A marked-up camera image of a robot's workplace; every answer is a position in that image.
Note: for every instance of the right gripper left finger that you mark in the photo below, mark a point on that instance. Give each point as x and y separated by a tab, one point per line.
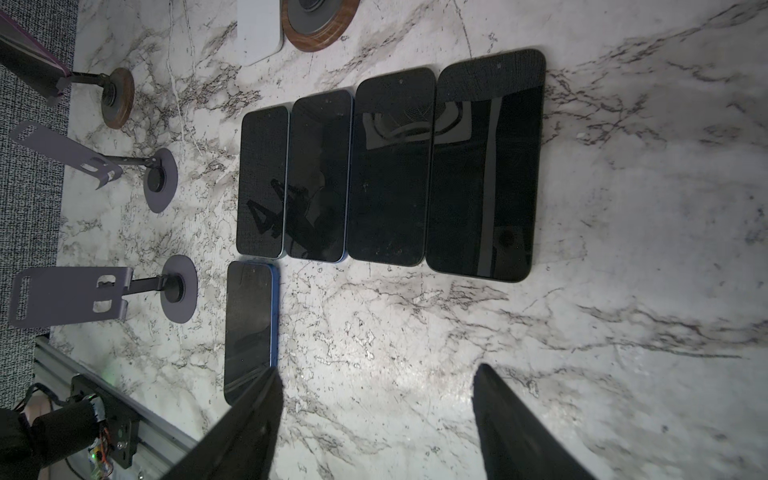
242	444

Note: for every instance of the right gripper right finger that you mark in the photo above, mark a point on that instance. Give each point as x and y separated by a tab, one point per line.
513	442

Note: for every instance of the phone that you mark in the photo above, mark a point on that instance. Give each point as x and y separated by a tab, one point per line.
485	166
31	62
251	325
317	176
261	189
389	167

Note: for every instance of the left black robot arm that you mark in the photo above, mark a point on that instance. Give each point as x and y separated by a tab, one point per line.
27	448

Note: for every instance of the front-left grey round stand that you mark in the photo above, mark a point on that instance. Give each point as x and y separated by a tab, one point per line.
43	297

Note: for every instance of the second-left grey stand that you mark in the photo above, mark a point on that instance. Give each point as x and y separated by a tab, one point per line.
160	179

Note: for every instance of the white phone stand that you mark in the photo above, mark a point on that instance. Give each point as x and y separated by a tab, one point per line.
259	30

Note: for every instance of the wooden round phone stand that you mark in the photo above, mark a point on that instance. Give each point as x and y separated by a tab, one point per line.
313	25

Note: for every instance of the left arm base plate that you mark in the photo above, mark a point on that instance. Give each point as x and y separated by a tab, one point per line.
118	422

